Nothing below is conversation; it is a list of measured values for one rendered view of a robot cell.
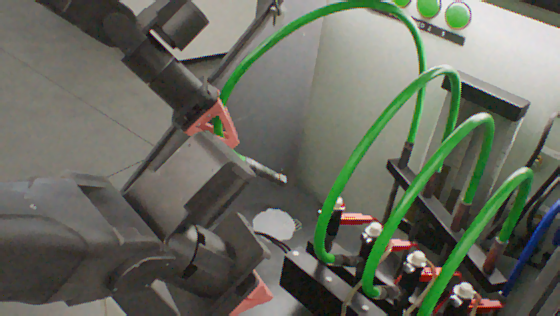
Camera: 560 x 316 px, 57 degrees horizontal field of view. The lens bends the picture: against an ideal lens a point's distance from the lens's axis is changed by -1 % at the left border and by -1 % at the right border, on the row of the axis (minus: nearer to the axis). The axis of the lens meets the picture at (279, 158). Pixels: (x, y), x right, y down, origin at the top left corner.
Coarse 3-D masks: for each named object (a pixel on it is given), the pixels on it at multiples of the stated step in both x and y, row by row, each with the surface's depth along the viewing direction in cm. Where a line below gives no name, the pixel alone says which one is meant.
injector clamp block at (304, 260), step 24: (312, 240) 98; (288, 264) 94; (312, 264) 92; (288, 288) 96; (312, 288) 91; (336, 288) 88; (312, 312) 93; (336, 312) 88; (360, 312) 85; (384, 312) 89
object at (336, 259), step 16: (416, 80) 67; (400, 96) 66; (384, 112) 65; (448, 128) 84; (368, 144) 65; (352, 160) 65; (432, 176) 90; (336, 192) 65; (432, 192) 92; (320, 224) 67; (320, 240) 68; (320, 256) 71; (336, 256) 75; (352, 256) 81
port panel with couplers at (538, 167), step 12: (552, 96) 84; (552, 108) 84; (540, 132) 87; (552, 132) 86; (552, 144) 86; (528, 156) 90; (540, 156) 88; (552, 156) 87; (540, 168) 89; (552, 168) 87; (540, 180) 90; (516, 192) 93; (552, 192) 89; (552, 204) 89; (540, 216) 91; (516, 228) 96; (552, 228) 91; (540, 240) 93; (552, 252) 92
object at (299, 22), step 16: (352, 0) 75; (368, 0) 76; (304, 16) 73; (320, 16) 74; (400, 16) 79; (288, 32) 73; (416, 32) 82; (256, 48) 74; (416, 48) 85; (240, 64) 74; (224, 96) 75; (416, 112) 93; (416, 128) 95
